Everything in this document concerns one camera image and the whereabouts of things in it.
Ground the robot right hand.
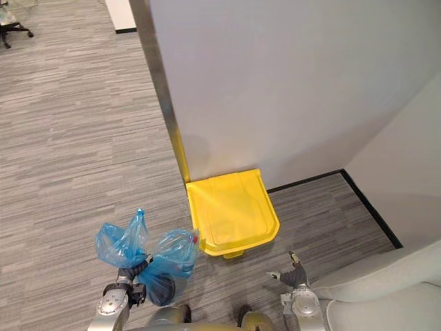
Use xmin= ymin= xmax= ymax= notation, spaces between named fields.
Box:
xmin=265 ymin=251 xmax=311 ymax=287

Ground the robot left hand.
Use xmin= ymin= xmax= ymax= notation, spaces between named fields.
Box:
xmin=117 ymin=254 xmax=155 ymax=285

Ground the blue plastic trash bag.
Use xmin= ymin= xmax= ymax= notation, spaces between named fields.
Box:
xmin=94 ymin=208 xmax=201 ymax=307

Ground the yellow lidded trash can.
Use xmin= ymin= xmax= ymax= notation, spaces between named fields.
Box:
xmin=185 ymin=168 xmax=280 ymax=259

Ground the light grey sofa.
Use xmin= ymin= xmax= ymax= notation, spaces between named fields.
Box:
xmin=309 ymin=236 xmax=441 ymax=331

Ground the white cabinet with black base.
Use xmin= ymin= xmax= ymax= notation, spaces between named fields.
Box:
xmin=104 ymin=0 xmax=139 ymax=34

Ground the metal wall corner trim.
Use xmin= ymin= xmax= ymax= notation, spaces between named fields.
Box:
xmin=129 ymin=0 xmax=189 ymax=183

